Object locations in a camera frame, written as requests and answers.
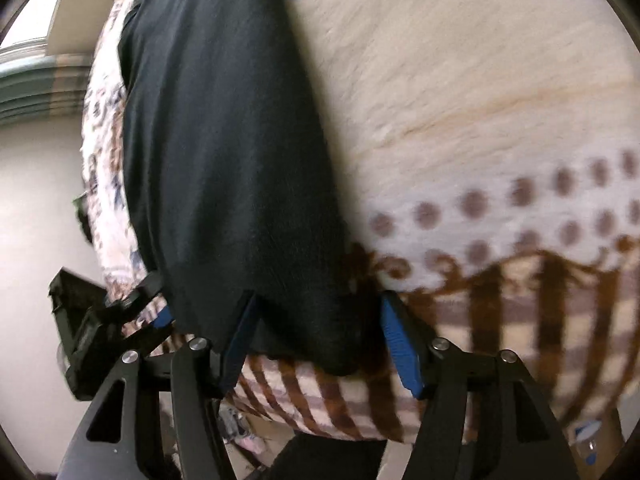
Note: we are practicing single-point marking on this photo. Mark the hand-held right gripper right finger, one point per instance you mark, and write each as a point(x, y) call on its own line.
point(400, 350)

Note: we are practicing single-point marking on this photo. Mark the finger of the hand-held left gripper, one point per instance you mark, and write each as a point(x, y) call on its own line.
point(162, 319)

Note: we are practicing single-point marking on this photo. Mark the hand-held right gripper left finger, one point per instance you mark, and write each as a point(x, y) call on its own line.
point(240, 345)

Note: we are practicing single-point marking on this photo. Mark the dark striped sweater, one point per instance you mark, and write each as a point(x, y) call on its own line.
point(225, 160)

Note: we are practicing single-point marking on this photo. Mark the dark clothes heap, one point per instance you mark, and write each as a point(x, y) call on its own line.
point(85, 220)

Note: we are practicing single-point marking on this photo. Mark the person's dark trousers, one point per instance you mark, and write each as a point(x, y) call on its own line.
point(325, 460)

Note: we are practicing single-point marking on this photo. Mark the blue and white container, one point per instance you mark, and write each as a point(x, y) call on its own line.
point(587, 442)

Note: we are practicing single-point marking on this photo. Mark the grey-green curtain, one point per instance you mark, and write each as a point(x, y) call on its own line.
point(40, 85)

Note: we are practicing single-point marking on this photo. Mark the floral bedspread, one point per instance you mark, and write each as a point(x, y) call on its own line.
point(475, 85)

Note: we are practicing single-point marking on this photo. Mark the window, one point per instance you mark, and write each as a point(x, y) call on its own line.
point(35, 15)

